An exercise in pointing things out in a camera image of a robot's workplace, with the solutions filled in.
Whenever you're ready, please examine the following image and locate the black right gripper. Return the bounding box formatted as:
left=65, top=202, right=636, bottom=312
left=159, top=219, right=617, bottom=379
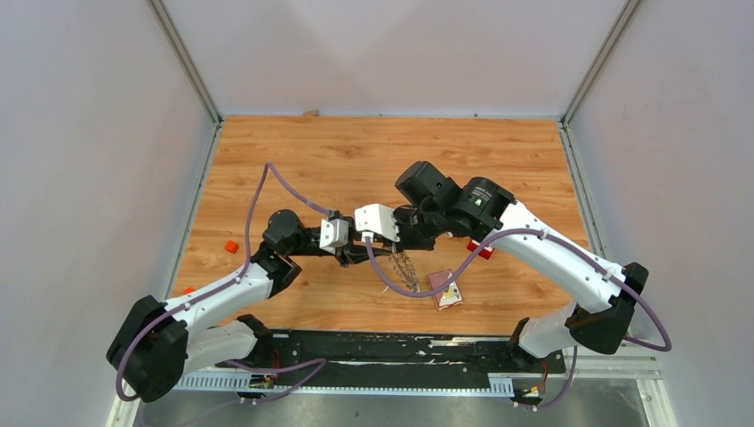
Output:
left=381, top=204, right=446, bottom=253

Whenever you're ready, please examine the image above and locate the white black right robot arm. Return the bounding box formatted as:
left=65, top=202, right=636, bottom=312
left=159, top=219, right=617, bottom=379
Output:
left=395, top=161, right=649, bottom=372

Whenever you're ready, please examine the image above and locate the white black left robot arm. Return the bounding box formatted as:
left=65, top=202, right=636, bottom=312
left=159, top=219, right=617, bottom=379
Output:
left=106, top=204, right=400, bottom=403

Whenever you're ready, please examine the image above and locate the red white toy brick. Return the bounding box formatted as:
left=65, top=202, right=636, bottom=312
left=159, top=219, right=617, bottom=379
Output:
left=467, top=240, right=494, bottom=260

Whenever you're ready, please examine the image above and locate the playing card box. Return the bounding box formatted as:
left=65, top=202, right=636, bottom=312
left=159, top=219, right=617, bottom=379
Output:
left=428, top=269, right=463, bottom=310

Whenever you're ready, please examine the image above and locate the small orange brick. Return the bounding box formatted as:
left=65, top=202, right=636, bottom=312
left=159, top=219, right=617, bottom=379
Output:
left=224, top=240, right=240, bottom=254

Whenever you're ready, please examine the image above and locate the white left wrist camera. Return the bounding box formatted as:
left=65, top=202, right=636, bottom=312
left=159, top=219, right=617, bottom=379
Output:
left=318, top=211, right=349, bottom=253

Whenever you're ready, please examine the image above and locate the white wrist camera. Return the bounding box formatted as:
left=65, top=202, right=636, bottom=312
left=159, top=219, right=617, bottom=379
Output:
left=318, top=211, right=349, bottom=253
left=354, top=204, right=401, bottom=243

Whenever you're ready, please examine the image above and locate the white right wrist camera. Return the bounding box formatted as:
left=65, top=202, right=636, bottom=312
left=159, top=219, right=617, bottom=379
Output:
left=354, top=204, right=401, bottom=243

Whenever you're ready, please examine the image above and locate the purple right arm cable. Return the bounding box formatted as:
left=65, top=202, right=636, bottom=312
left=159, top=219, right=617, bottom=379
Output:
left=364, top=228, right=674, bottom=411

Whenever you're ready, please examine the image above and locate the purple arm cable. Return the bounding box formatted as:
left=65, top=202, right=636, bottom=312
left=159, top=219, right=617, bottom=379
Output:
left=364, top=228, right=674, bottom=411
left=115, top=162, right=343, bottom=427

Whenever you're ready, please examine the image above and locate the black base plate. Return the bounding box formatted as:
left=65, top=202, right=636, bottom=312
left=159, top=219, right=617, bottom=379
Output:
left=240, top=329, right=566, bottom=388

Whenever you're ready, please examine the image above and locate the slotted white cable duct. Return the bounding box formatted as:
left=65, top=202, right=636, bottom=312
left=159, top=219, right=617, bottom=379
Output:
left=173, top=370, right=515, bottom=398

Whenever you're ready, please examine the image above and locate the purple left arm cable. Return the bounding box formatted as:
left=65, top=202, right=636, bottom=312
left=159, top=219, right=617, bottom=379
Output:
left=115, top=162, right=343, bottom=427

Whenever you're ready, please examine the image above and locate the aluminium frame rail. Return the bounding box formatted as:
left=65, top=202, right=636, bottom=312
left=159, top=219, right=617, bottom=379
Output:
left=575, top=343, right=662, bottom=380

